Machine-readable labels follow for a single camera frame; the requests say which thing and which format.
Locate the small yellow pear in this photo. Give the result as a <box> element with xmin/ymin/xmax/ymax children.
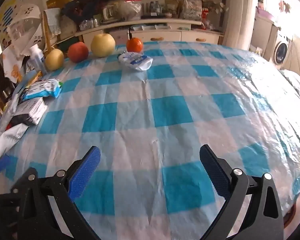
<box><xmin>44</xmin><ymin>49</ymin><xmax>65</xmax><ymax>71</ymax></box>

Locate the white electric kettle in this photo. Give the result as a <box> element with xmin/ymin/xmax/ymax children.
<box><xmin>101</xmin><ymin>4</ymin><xmax>118</xmax><ymax>23</ymax></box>

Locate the blue and white packet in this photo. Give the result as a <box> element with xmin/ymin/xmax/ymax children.
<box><xmin>22</xmin><ymin>79</ymin><xmax>63</xmax><ymax>99</ymax></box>

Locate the silver white plastic bag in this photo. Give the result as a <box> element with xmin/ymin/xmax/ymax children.
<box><xmin>0</xmin><ymin>124</ymin><xmax>29</xmax><ymax>163</ymax></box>

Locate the white curtain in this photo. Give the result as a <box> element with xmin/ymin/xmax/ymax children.
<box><xmin>224</xmin><ymin>0</ymin><xmax>260</xmax><ymax>52</ymax></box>

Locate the white filled plastic bag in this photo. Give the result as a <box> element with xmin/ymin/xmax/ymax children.
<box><xmin>117</xmin><ymin>1</ymin><xmax>143</xmax><ymax>21</ymax></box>

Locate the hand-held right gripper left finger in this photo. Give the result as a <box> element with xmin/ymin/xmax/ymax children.
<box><xmin>10</xmin><ymin>145</ymin><xmax>102</xmax><ymax>240</ymax></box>

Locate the white and black packet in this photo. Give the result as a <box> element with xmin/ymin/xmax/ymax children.
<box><xmin>9</xmin><ymin>97</ymin><xmax>48</xmax><ymax>126</ymax></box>

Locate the orange tangerine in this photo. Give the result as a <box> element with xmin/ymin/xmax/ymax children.
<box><xmin>126</xmin><ymin>37</ymin><xmax>144</xmax><ymax>53</ymax></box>

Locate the blue checked tablecloth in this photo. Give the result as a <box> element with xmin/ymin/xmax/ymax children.
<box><xmin>0</xmin><ymin>41</ymin><xmax>300</xmax><ymax>240</ymax></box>

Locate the dark blue wrapped bouquet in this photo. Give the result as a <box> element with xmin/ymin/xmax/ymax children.
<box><xmin>61</xmin><ymin>0</ymin><xmax>101</xmax><ymax>23</ymax></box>

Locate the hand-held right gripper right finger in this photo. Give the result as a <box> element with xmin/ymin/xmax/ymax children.
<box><xmin>199</xmin><ymin>144</ymin><xmax>284</xmax><ymax>240</ymax></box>

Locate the white washing machine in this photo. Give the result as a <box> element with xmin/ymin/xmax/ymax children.
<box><xmin>272</xmin><ymin>32</ymin><xmax>293</xmax><ymax>66</ymax></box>

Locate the large yellow apple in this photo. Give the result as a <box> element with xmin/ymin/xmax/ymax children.
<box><xmin>90</xmin><ymin>33</ymin><xmax>116</xmax><ymax>58</ymax></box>

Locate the pink metal case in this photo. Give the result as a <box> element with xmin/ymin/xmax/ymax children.
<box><xmin>109</xmin><ymin>31</ymin><xmax>129</xmax><ymax>46</ymax></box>

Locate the cream television cabinet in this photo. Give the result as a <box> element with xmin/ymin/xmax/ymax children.
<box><xmin>75</xmin><ymin>0</ymin><xmax>225</xmax><ymax>46</ymax></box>

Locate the clear plastic bag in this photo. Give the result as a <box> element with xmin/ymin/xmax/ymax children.
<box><xmin>181</xmin><ymin>0</ymin><xmax>203</xmax><ymax>21</ymax></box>

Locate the upright white plastic bottle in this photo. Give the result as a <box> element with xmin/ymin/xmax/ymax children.
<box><xmin>29</xmin><ymin>44</ymin><xmax>47</xmax><ymax>74</ymax></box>

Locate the wooden chair with lace cover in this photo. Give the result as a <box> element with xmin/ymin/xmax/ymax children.
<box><xmin>42</xmin><ymin>7</ymin><xmax>62</xmax><ymax>51</ymax></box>

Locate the red apple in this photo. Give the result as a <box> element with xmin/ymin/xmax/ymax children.
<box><xmin>67</xmin><ymin>42</ymin><xmax>89</xmax><ymax>63</ymax></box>

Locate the white mesh food cover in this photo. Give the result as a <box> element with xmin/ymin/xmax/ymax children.
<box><xmin>7</xmin><ymin>3</ymin><xmax>45</xmax><ymax>55</ymax></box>

